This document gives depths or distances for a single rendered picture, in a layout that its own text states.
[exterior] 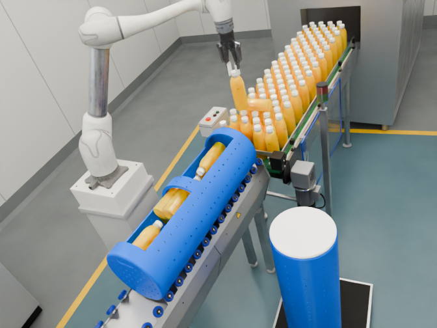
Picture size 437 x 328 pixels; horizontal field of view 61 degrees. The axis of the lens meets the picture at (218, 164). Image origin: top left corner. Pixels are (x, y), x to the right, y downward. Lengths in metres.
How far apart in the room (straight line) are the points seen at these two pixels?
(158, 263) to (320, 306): 0.78
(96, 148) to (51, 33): 2.99
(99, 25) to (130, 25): 0.13
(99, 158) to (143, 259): 0.70
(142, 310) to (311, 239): 0.77
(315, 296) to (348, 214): 1.41
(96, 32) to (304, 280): 1.38
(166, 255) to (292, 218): 0.57
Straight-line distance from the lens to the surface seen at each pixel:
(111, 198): 1.98
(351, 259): 2.81
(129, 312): 1.73
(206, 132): 2.32
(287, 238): 1.60
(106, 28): 1.77
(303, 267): 1.58
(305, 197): 2.29
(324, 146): 2.35
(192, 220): 1.59
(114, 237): 2.30
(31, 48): 4.61
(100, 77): 2.02
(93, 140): 1.96
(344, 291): 2.50
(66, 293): 3.30
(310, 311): 1.87
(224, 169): 1.76
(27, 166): 4.52
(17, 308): 3.12
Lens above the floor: 2.27
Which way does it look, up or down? 37 degrees down
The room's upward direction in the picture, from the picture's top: 16 degrees counter-clockwise
